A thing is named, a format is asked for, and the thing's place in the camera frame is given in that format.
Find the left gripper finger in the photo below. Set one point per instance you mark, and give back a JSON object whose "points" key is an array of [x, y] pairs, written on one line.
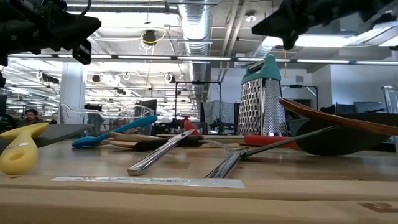
{"points": [[81, 28]]}

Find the ceiling dome sensor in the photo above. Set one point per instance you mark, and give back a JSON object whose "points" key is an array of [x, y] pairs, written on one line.
{"points": [[250, 18]]}

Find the person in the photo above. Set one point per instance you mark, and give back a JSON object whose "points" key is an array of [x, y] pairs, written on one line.
{"points": [[31, 119]]}

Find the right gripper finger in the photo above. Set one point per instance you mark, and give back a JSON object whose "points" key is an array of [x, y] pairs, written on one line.
{"points": [[280, 21]]}

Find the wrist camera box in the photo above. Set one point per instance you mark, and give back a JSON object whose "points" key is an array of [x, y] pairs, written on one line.
{"points": [[82, 52], [289, 42]]}

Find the yellow silicone spoon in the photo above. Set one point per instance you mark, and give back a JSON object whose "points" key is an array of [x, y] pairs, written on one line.
{"points": [[26, 137]]}

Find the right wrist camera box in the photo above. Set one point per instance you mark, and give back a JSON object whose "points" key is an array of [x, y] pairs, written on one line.
{"points": [[289, 42]]}

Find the white building column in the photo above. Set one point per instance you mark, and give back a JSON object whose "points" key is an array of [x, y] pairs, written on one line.
{"points": [[73, 90]]}

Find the forked wooden spoon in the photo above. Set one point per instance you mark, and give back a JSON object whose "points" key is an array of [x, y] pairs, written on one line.
{"points": [[130, 137]]}

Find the red spoon metal shaft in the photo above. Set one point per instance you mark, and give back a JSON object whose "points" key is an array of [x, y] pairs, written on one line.
{"points": [[267, 140]]}

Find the plain wooden spoon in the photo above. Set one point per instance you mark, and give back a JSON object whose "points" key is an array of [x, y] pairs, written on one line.
{"points": [[122, 145]]}

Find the blue silicone spoon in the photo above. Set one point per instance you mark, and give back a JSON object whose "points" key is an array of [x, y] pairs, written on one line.
{"points": [[90, 141]]}

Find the long overhead light bar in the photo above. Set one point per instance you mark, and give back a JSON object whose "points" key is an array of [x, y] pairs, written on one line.
{"points": [[202, 58]]}

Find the black metal frame stand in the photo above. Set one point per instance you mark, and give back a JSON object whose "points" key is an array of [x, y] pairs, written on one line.
{"points": [[298, 86]]}

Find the teal steel box grater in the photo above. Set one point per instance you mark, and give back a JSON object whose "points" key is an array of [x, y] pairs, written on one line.
{"points": [[259, 102]]}

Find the dark office monitor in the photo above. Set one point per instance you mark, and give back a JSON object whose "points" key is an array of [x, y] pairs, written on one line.
{"points": [[368, 106]]}

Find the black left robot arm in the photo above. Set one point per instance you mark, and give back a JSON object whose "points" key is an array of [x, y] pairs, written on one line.
{"points": [[9, 18]]}

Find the brown glossy spoon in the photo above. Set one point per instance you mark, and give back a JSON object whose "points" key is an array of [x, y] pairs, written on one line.
{"points": [[342, 119]]}

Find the silver ventilation duct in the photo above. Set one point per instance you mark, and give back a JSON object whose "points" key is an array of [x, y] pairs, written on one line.
{"points": [[196, 25]]}

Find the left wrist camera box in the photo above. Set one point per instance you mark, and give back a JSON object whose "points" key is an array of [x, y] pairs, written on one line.
{"points": [[82, 52]]}

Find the clear plastic bin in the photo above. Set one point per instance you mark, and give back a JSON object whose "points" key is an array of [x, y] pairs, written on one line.
{"points": [[390, 99], [65, 116]]}

